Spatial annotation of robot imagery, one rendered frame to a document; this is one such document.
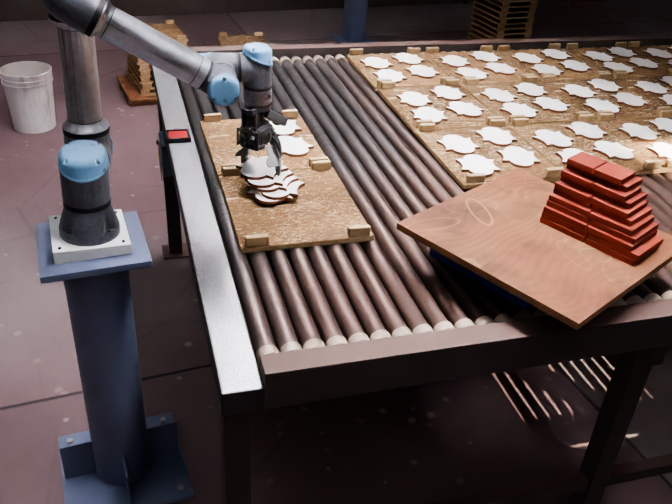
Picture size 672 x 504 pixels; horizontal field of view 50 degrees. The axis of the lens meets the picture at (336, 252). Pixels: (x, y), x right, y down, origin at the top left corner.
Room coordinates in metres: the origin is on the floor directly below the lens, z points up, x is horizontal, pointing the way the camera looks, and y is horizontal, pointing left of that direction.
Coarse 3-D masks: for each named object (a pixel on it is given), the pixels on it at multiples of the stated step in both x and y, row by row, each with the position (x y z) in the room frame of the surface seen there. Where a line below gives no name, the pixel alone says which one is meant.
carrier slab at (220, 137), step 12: (228, 120) 2.32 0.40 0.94; (240, 120) 2.33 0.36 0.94; (300, 120) 2.36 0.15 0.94; (204, 132) 2.21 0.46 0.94; (216, 132) 2.21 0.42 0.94; (228, 132) 2.22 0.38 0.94; (300, 132) 2.26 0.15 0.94; (216, 144) 2.12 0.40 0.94; (228, 144) 2.13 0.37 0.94; (312, 144) 2.17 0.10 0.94; (216, 156) 2.03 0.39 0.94; (228, 156) 2.04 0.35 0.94; (240, 156) 2.04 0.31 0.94; (288, 156) 2.07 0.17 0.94; (312, 156) 2.08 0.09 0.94; (216, 168) 1.95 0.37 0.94; (288, 168) 1.98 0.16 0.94; (300, 168) 1.99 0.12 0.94
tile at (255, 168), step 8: (248, 160) 1.89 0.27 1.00; (256, 160) 1.89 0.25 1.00; (264, 160) 1.90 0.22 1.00; (240, 168) 1.85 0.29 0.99; (248, 168) 1.84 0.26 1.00; (256, 168) 1.84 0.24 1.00; (264, 168) 1.85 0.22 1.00; (272, 168) 1.85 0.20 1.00; (248, 176) 1.79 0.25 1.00; (256, 176) 1.79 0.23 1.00; (264, 176) 1.80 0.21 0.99; (272, 176) 1.80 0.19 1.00
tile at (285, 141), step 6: (282, 138) 2.18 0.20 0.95; (288, 138) 2.18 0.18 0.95; (294, 138) 2.18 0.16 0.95; (300, 138) 2.19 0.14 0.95; (282, 144) 2.13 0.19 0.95; (288, 144) 2.13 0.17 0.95; (294, 144) 2.14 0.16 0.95; (300, 144) 2.14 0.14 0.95; (306, 144) 2.14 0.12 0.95; (282, 150) 2.09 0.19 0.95; (288, 150) 2.09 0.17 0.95; (294, 150) 2.09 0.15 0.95; (300, 150) 2.09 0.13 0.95; (306, 150) 2.10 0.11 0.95; (294, 156) 2.06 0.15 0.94; (300, 156) 2.07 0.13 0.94
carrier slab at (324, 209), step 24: (240, 192) 1.81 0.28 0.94; (312, 192) 1.84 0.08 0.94; (336, 192) 1.85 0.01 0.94; (240, 216) 1.68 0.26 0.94; (264, 216) 1.68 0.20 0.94; (288, 216) 1.69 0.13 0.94; (312, 216) 1.70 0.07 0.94; (336, 216) 1.71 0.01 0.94; (360, 216) 1.72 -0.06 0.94; (240, 240) 1.55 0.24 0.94; (288, 240) 1.57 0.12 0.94; (312, 240) 1.58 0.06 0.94; (336, 240) 1.59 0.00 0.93; (360, 240) 1.61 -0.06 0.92
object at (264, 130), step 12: (252, 108) 1.83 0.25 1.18; (264, 108) 1.81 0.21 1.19; (252, 120) 1.82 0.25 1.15; (264, 120) 1.84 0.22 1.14; (240, 132) 1.81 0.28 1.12; (252, 132) 1.79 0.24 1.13; (264, 132) 1.81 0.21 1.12; (240, 144) 1.81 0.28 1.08; (252, 144) 1.79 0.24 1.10; (264, 144) 1.82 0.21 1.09
